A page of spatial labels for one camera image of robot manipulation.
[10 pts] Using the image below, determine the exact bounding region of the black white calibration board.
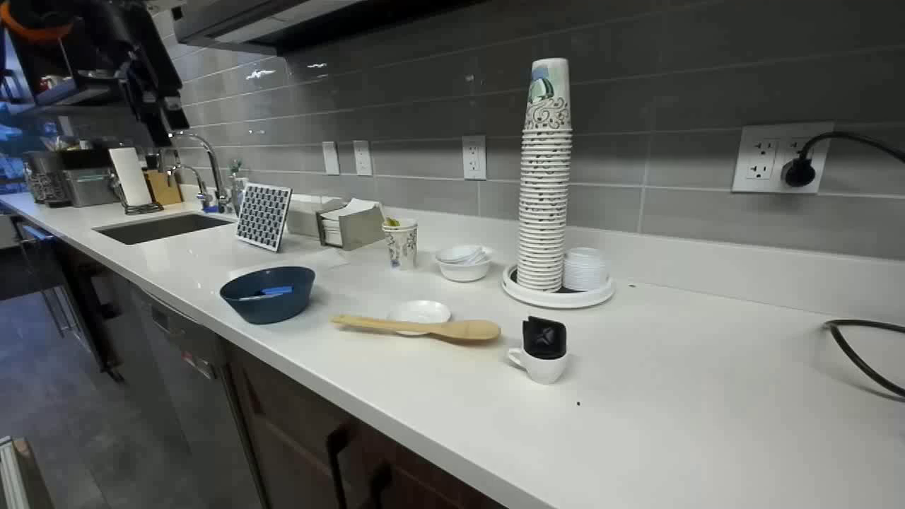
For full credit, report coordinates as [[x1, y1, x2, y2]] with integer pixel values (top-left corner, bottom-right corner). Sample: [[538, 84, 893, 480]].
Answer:
[[231, 180, 293, 254]]

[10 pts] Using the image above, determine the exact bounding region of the dark range hood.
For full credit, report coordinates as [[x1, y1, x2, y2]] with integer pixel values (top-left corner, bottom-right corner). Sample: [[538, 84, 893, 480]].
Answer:
[[173, 0, 491, 56]]

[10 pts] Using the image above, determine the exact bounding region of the white saucer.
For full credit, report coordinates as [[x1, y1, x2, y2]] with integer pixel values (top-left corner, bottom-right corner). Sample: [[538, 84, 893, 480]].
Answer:
[[388, 296, 456, 329]]

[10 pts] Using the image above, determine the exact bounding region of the white rectangular box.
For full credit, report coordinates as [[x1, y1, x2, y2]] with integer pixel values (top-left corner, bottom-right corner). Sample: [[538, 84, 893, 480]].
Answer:
[[286, 193, 347, 240]]

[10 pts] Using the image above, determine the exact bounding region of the white napkin stack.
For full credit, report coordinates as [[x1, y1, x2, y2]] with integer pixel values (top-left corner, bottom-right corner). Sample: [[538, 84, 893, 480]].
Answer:
[[320, 206, 347, 245]]

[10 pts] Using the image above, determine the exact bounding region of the small white bowl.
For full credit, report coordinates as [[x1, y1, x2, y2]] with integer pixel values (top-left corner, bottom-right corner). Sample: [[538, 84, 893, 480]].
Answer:
[[433, 243, 496, 286]]

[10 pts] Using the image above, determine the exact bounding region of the round white tray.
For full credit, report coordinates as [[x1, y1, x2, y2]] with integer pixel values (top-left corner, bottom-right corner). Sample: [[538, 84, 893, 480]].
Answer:
[[497, 260, 617, 312]]

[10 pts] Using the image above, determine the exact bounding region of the tall paper cup stack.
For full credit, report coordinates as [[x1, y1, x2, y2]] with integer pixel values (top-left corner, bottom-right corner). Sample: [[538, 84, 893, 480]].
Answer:
[[515, 56, 576, 293]]

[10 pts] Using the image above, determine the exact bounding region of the small black round object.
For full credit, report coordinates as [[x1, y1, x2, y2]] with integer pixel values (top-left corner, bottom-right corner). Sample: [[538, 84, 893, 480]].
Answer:
[[521, 315, 568, 361]]

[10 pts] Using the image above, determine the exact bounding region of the short white cup stack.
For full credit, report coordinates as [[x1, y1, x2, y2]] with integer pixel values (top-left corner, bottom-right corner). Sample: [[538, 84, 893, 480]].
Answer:
[[559, 245, 612, 293]]

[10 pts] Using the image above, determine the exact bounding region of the grey dishwasher front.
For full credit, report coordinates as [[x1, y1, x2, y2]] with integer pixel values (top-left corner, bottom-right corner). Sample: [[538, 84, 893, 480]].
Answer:
[[139, 296, 269, 509]]

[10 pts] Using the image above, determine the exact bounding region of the black cabinet handle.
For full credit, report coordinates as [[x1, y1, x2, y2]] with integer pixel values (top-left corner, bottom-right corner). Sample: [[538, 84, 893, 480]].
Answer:
[[322, 422, 357, 509]]

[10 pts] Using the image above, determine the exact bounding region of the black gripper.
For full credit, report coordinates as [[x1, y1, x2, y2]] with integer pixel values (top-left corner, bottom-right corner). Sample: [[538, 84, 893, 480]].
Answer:
[[139, 73, 192, 149]]

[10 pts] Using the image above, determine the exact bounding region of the small white espresso cup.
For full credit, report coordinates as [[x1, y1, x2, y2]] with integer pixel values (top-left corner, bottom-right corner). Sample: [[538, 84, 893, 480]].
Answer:
[[507, 343, 571, 387]]

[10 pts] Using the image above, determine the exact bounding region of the wooden spoon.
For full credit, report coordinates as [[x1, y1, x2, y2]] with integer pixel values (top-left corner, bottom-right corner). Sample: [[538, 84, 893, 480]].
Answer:
[[332, 312, 503, 347]]

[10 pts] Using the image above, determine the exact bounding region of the black plug with cable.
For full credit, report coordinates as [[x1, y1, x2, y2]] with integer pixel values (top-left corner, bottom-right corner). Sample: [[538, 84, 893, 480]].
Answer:
[[777, 131, 905, 189]]

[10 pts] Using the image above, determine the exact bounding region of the white double wall outlet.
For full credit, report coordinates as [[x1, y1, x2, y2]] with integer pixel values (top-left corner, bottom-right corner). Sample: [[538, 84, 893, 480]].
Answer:
[[730, 121, 838, 199]]

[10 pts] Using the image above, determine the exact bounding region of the blue bowl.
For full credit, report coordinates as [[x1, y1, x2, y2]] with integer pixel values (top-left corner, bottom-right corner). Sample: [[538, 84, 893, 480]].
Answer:
[[218, 262, 320, 329]]

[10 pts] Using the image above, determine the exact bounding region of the clear glass bottle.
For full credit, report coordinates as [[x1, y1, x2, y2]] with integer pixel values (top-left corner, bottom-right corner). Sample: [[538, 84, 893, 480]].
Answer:
[[223, 159, 248, 216]]

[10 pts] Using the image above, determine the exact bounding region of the white single wall outlet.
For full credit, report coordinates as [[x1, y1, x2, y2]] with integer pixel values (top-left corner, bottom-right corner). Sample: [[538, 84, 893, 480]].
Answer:
[[460, 134, 490, 180]]

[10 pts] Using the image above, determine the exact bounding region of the metal napkin holder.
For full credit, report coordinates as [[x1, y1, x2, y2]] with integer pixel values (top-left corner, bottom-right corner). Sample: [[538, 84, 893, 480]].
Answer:
[[315, 196, 390, 251]]

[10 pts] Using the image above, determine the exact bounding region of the chrome faucet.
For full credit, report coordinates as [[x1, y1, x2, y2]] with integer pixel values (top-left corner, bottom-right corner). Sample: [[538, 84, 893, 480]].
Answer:
[[170, 128, 230, 216]]

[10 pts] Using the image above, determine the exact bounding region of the sink basin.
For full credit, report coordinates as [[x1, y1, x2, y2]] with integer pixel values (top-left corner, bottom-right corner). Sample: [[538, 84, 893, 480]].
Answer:
[[94, 213, 234, 250]]

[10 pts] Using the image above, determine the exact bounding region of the silver toaster appliance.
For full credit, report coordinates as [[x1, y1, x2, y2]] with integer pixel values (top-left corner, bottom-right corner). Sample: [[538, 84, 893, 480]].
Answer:
[[26, 144, 121, 209]]

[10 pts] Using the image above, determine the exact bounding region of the patterned paper cup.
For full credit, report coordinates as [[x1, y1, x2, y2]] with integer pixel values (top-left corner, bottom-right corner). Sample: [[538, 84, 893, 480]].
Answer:
[[382, 219, 421, 271]]

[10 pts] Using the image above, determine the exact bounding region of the wooden cabinet front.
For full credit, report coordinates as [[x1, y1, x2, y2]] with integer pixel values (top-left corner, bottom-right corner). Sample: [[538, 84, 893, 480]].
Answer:
[[223, 347, 503, 509]]

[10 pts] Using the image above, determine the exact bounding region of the black cable loop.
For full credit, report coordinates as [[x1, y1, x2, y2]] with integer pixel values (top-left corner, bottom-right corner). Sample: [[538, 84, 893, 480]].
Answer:
[[824, 316, 905, 401]]

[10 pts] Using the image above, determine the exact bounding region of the white upright card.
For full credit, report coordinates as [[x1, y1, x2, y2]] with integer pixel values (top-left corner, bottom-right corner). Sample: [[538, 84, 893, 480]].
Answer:
[[108, 144, 156, 213]]

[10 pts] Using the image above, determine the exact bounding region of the orange strap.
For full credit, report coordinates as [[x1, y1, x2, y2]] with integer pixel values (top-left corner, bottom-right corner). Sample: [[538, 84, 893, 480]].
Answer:
[[0, 5, 78, 45]]

